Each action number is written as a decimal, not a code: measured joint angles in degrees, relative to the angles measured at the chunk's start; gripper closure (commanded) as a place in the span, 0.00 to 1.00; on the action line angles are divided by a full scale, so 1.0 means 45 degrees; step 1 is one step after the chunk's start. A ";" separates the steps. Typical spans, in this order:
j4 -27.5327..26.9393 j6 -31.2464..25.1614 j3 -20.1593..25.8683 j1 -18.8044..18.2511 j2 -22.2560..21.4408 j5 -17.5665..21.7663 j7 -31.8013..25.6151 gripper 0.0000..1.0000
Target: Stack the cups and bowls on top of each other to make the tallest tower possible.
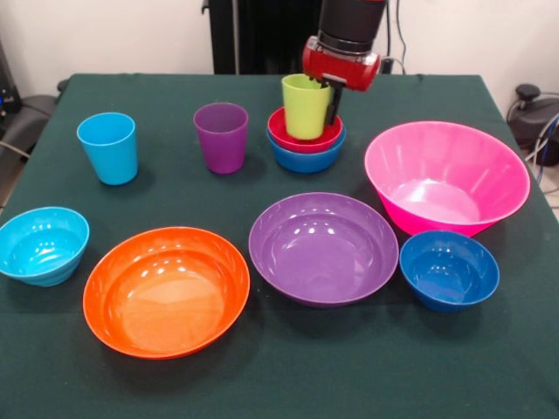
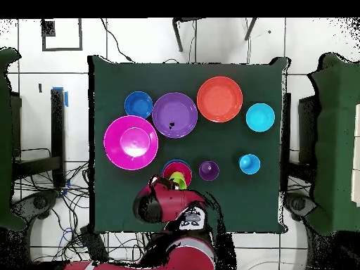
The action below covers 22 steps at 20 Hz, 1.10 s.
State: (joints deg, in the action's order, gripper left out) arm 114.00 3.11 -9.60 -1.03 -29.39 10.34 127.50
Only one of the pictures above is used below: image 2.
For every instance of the lime green plastic cup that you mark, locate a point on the lime green plastic cup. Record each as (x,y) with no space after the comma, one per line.
(180,180)

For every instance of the green-clothed side table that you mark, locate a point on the green-clothed side table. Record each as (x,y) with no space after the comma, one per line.
(7,140)
(334,140)

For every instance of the black camera stand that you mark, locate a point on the black camera stand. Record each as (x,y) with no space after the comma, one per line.
(177,36)

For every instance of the wide orange bowl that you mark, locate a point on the wide orange bowl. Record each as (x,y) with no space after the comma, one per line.
(219,99)

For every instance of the wide purple bowl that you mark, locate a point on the wide purple bowl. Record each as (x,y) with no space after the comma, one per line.
(174,112)

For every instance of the blue straight-sided bowl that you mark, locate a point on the blue straight-sided bowl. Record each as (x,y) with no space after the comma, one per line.
(168,162)

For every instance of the large pink bowl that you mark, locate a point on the large pink bowl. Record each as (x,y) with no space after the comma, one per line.
(118,140)

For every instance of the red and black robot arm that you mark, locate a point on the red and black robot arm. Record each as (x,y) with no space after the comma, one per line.
(174,202)

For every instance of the light blue plastic cup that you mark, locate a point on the light blue plastic cup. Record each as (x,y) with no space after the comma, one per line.
(249,164)

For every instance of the dark blue small bowl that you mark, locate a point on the dark blue small bowl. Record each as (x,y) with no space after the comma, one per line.
(138,104)

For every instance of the dark green tablecloth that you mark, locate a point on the dark green tablecloth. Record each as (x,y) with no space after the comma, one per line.
(244,199)

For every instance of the light blue small bowl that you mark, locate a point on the light blue small bowl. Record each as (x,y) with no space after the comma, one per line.
(260,117)

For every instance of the black power strip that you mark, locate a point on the black power strip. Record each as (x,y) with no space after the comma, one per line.
(94,246)

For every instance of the black bench frame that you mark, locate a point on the black bench frame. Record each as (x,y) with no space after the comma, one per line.
(308,126)
(57,135)

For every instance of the black round machine base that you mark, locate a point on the black round machine base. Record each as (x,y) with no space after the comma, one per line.
(39,202)
(299,204)

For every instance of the purple plastic cup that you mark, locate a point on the purple plastic cup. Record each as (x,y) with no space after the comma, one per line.
(209,170)

